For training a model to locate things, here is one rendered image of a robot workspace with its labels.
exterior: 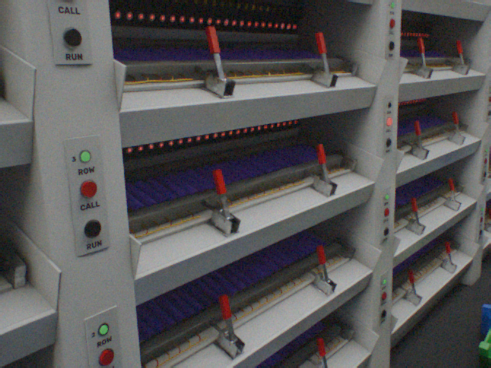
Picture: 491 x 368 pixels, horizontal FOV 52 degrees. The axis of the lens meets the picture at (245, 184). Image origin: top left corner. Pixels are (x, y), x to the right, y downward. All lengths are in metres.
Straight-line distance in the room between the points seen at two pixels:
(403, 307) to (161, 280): 0.86
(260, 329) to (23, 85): 0.54
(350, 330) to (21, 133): 0.87
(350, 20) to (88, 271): 0.73
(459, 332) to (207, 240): 0.98
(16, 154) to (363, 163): 0.72
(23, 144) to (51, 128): 0.03
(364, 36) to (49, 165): 0.71
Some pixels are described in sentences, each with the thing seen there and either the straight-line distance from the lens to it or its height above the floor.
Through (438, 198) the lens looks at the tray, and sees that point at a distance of 1.62.
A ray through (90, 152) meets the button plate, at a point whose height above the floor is 0.64.
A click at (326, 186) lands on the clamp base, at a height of 0.51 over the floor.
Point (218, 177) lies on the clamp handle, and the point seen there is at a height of 0.57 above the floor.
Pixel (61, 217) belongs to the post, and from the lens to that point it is 0.54.
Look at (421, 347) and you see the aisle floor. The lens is 1.44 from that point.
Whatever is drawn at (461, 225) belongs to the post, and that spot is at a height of 0.20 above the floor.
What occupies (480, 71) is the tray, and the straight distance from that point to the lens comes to 1.69.
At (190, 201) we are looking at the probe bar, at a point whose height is 0.53.
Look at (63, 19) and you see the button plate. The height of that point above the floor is 0.77.
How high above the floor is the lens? 0.72
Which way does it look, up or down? 13 degrees down
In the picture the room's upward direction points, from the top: 2 degrees counter-clockwise
